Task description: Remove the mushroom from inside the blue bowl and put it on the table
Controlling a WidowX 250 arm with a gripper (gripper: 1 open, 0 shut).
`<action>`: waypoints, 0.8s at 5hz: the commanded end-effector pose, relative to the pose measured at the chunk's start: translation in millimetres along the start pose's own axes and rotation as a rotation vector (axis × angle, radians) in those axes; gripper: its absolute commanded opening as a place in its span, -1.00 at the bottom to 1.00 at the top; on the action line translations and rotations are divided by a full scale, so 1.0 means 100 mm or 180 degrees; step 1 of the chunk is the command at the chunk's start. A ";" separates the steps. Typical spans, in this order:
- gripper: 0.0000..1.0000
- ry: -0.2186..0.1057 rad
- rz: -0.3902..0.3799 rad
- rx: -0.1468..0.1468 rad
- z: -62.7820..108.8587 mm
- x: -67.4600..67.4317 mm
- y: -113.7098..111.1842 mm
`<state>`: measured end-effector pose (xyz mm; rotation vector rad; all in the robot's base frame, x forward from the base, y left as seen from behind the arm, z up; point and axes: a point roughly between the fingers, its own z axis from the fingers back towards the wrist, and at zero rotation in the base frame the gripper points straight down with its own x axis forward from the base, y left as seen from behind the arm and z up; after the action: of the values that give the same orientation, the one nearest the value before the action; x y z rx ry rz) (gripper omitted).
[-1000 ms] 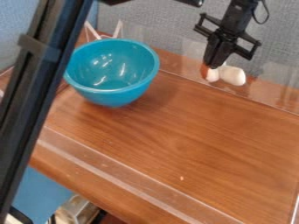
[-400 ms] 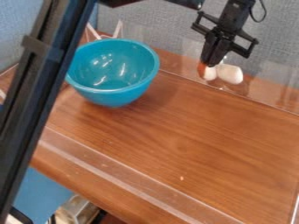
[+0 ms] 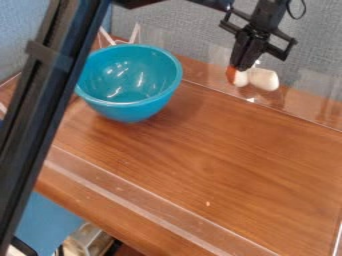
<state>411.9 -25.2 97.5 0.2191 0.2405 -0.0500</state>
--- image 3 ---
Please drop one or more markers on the brown and white toy mushroom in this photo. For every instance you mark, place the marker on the brown and white toy mushroom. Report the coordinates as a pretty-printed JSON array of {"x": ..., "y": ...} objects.
[{"x": 262, "y": 78}]

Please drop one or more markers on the blue ceramic bowl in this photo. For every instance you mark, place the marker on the blue ceramic bowl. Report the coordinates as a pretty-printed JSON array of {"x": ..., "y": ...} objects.
[{"x": 129, "y": 81}]

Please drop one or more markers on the dark object top edge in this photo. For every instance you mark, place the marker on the dark object top edge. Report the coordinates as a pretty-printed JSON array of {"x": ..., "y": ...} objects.
[{"x": 221, "y": 5}]

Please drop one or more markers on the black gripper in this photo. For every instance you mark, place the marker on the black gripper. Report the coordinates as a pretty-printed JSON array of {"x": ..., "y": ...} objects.
[{"x": 253, "y": 37}]

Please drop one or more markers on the metal table leg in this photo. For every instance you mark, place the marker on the metal table leg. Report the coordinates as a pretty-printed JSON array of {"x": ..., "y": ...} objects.
[{"x": 87, "y": 241}]

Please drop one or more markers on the dark blue foreground post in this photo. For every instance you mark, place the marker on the dark blue foreground post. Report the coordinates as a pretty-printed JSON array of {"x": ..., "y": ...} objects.
[{"x": 57, "y": 57}]

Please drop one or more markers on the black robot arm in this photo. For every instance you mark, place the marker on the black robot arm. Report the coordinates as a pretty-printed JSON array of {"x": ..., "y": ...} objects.
[{"x": 241, "y": 23}]

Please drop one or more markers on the black object bottom left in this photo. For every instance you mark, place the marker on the black object bottom left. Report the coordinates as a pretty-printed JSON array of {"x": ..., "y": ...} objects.
[{"x": 19, "y": 249}]

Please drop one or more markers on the clear acrylic table barrier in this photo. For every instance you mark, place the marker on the clear acrylic table barrier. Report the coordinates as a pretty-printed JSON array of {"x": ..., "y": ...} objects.
[{"x": 230, "y": 174}]

